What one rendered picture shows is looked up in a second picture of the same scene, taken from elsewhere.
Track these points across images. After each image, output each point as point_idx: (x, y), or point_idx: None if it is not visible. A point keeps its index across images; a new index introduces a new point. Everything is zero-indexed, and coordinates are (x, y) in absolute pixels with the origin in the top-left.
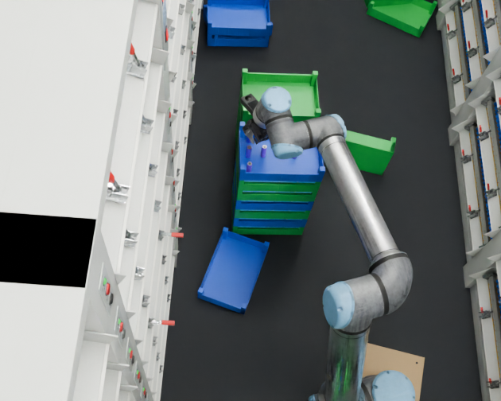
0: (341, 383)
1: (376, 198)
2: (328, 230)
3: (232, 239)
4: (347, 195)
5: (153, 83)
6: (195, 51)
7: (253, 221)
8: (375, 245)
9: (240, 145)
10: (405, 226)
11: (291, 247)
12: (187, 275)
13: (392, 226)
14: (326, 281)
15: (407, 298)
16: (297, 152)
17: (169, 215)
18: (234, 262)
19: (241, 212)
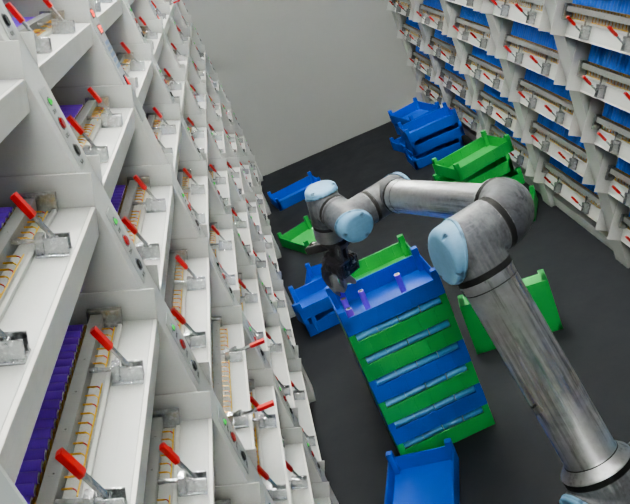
0: (551, 396)
1: (569, 348)
2: (526, 403)
3: (408, 470)
4: (425, 196)
5: (123, 113)
6: (291, 330)
7: (415, 421)
8: (469, 194)
9: (334, 305)
10: (624, 352)
11: (488, 441)
12: None
13: (606, 360)
14: (553, 449)
15: None
16: (363, 216)
17: (271, 388)
18: (420, 489)
19: (389, 406)
